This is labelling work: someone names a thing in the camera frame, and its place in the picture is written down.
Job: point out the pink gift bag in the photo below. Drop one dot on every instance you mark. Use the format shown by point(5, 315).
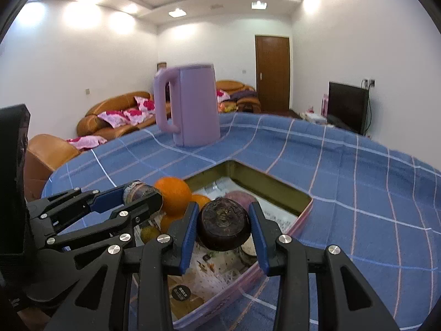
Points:
point(324, 104)

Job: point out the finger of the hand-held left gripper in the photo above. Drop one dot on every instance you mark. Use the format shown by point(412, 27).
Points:
point(106, 200)
point(137, 210)

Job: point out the white flat box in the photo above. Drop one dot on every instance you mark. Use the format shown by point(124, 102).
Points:
point(315, 117)

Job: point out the black television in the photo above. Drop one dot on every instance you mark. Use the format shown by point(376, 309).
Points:
point(346, 107)

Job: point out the pink floral pillow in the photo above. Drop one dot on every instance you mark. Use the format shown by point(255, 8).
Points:
point(144, 103)
point(88, 141)
point(222, 95)
point(110, 118)
point(136, 115)

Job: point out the wall socket with plugs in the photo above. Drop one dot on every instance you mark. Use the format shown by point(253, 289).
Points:
point(368, 82)

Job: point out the brown wooden door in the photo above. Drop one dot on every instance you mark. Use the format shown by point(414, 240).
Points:
point(272, 76)

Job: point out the ceiling air vent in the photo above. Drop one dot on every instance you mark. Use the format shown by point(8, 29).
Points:
point(217, 6)

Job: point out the brown framed board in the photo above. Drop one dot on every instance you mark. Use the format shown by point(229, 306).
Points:
point(161, 66)

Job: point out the greenish longan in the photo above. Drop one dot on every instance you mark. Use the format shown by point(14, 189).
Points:
point(150, 234)

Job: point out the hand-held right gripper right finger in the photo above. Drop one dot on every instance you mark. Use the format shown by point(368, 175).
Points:
point(258, 238)

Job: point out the square ceiling light panel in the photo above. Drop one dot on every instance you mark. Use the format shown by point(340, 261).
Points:
point(177, 12)
point(259, 5)

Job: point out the printed paper leaflet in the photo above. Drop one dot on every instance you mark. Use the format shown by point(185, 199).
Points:
point(220, 275)

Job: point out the purple electric kettle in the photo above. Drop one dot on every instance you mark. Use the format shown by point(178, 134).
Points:
point(196, 110)

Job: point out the purple cloth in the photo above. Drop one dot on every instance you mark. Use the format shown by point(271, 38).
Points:
point(244, 95)

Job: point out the pink tin box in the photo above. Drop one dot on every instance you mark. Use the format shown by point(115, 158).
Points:
point(268, 189)

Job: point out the blue checked tablecloth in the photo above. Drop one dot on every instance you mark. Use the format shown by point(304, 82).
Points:
point(344, 179)

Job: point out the brown leather armchair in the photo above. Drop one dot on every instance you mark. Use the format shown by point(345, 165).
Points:
point(48, 151)

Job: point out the brown leather corner sofa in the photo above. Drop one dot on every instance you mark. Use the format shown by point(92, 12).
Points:
point(231, 85)

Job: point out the orange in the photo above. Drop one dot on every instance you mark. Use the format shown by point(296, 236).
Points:
point(172, 193)
point(168, 223)
point(201, 201)

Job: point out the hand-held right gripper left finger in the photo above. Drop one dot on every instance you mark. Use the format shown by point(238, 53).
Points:
point(187, 238)

